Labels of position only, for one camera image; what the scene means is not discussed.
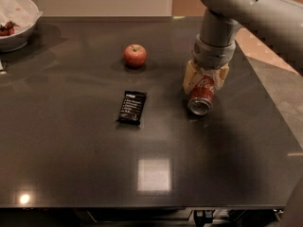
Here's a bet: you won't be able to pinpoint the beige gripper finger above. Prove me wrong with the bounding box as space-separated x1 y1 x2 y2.
183 60 205 95
211 63 229 90

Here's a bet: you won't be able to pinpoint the red coke can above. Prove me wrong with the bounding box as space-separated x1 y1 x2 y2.
187 75 214 116

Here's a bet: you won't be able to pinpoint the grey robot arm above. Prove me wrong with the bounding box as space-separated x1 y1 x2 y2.
183 0 303 93

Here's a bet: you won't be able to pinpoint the red apple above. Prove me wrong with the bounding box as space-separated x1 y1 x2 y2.
123 44 147 68

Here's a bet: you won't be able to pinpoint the black snack bar wrapper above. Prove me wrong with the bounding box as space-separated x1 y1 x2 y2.
117 91 147 125

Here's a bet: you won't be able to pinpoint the white napkin in bowl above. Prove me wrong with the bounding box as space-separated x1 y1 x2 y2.
0 0 41 26

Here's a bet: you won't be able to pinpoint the white bowl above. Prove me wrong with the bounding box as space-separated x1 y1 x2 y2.
0 0 44 53

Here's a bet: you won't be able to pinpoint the red strawberries in bowl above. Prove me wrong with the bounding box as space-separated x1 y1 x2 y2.
0 21 17 36

